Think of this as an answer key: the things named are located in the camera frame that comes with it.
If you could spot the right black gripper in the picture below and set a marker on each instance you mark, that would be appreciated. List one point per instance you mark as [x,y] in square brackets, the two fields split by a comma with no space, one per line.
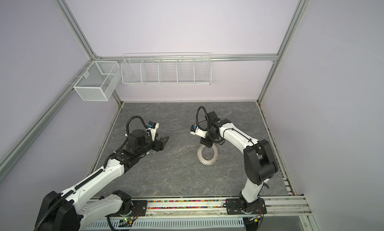
[205,141]

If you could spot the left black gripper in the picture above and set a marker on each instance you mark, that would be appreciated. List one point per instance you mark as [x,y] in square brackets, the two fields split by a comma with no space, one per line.
[158,146]

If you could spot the metal ring disc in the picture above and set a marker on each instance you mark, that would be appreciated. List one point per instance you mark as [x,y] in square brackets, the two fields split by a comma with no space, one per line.
[207,156]

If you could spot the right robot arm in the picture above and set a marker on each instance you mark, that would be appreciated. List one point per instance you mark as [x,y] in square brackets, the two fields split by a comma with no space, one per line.
[259,160]

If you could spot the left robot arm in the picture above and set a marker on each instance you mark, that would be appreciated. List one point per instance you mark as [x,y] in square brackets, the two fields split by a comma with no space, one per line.
[69,211]

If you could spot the white mesh box basket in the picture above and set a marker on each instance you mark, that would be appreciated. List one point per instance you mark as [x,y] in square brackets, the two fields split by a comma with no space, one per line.
[99,81]

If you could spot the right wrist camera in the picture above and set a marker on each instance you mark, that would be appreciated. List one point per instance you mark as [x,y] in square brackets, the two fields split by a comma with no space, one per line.
[195,130]

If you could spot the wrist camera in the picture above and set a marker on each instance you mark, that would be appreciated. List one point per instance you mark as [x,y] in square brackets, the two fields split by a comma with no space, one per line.
[152,130]
[195,130]

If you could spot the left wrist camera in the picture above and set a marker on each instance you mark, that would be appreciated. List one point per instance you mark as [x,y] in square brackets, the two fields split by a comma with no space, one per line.
[152,130]

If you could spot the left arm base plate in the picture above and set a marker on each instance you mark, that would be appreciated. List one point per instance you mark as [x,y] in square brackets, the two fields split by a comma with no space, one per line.
[135,207]

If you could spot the long white wire basket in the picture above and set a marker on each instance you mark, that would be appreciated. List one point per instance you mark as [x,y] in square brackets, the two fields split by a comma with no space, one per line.
[176,68]

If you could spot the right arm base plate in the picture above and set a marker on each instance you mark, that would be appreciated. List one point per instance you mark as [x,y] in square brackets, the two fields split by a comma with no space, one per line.
[239,206]

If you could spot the white slotted cable duct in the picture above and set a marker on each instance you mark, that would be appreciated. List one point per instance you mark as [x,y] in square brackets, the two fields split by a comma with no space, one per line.
[177,224]

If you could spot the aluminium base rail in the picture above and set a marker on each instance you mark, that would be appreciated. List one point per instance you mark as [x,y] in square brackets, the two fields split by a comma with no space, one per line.
[186,207]

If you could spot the aluminium frame profiles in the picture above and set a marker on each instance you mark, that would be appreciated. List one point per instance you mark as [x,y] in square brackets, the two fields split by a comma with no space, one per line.
[9,161]

